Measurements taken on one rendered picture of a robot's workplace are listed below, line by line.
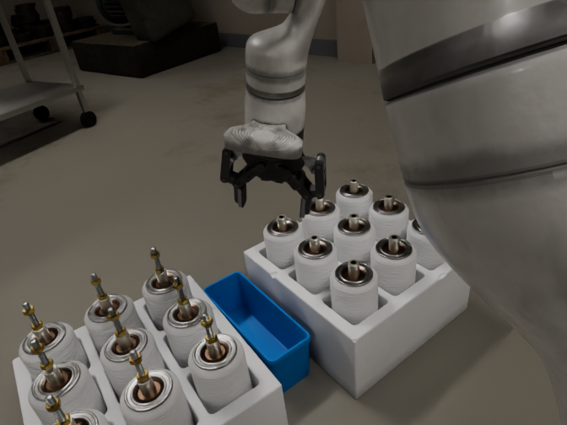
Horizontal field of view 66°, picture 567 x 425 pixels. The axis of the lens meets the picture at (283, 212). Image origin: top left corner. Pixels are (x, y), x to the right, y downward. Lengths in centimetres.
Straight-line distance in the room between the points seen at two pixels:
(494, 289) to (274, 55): 38
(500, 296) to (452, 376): 90
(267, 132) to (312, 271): 49
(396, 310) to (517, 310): 76
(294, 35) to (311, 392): 75
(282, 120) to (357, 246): 54
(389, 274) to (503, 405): 34
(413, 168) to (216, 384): 66
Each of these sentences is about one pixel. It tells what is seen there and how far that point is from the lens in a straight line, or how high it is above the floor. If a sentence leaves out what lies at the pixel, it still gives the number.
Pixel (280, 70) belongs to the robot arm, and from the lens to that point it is 50.
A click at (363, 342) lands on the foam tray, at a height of 16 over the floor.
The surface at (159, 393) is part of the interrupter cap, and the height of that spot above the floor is 25.
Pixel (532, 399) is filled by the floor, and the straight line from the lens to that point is 108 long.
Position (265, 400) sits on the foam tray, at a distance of 82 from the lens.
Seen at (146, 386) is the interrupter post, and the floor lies 27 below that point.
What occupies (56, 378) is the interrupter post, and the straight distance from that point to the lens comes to 85.
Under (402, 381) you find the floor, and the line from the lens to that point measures 105.
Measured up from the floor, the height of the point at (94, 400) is 20.
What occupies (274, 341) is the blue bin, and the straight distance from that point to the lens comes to 112.
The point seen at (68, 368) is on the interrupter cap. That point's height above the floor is 25.
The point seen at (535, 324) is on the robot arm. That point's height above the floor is 71.
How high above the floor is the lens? 83
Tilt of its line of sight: 32 degrees down
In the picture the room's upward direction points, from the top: 7 degrees counter-clockwise
